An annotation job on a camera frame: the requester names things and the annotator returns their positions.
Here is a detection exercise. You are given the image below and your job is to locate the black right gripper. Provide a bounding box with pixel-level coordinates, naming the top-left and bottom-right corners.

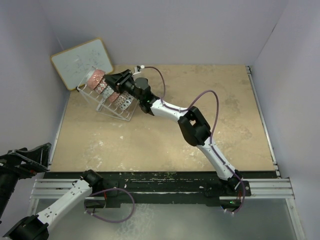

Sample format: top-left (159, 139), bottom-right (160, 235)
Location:
top-left (104, 69), bottom-right (143, 102)

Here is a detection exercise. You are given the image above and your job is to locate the black leaf pattern bowl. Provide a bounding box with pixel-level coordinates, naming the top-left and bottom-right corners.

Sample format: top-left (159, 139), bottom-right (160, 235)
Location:
top-left (101, 86), bottom-right (115, 99)

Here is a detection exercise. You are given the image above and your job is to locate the pink floral pattern bowl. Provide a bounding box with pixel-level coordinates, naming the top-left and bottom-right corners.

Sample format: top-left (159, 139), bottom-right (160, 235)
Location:
top-left (108, 92), bottom-right (120, 103)

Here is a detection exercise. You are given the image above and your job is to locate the blue triangle pattern bowl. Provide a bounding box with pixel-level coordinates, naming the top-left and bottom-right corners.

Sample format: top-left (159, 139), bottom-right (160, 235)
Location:
top-left (94, 78), bottom-right (108, 94)

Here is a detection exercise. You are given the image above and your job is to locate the brown floral pattern bowl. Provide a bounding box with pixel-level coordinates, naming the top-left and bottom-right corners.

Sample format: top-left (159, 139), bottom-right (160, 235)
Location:
top-left (116, 91), bottom-right (129, 106)

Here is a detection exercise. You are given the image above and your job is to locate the white black diamond bowl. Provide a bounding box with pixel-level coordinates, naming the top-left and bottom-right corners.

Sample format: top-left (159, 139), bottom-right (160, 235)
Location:
top-left (120, 95), bottom-right (135, 111)

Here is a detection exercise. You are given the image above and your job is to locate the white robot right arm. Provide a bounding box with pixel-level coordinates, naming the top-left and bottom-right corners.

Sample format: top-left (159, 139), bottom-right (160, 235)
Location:
top-left (103, 69), bottom-right (246, 197)

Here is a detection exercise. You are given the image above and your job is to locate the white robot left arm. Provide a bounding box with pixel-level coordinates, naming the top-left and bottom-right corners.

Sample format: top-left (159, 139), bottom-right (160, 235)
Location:
top-left (0, 142), bottom-right (103, 240)

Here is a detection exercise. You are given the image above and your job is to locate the yellow framed whiteboard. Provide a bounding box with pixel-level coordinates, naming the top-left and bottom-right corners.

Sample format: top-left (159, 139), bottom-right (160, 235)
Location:
top-left (50, 37), bottom-right (114, 91)

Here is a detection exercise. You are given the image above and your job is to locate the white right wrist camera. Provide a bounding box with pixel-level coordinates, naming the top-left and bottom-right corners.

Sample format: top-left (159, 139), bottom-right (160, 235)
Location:
top-left (133, 65), bottom-right (145, 75)

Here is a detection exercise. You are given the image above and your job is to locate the white wire dish rack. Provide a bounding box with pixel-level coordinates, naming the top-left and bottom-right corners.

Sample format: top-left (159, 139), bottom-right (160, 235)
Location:
top-left (76, 66), bottom-right (138, 121)

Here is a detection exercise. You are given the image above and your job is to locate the black aluminium base frame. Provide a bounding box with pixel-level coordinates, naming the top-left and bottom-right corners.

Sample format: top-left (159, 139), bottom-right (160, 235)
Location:
top-left (29, 171), bottom-right (293, 208)

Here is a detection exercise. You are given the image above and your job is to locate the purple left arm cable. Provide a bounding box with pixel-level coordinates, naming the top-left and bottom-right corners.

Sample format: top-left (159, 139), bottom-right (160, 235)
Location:
top-left (83, 186), bottom-right (136, 223)

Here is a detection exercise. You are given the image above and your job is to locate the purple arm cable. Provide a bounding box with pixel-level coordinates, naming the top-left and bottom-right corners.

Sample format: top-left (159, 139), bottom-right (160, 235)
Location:
top-left (83, 186), bottom-right (136, 223)
top-left (141, 65), bottom-right (247, 216)

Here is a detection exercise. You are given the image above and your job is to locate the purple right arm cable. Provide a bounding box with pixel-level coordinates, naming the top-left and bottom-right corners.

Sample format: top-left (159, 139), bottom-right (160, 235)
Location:
top-left (141, 65), bottom-right (247, 216)

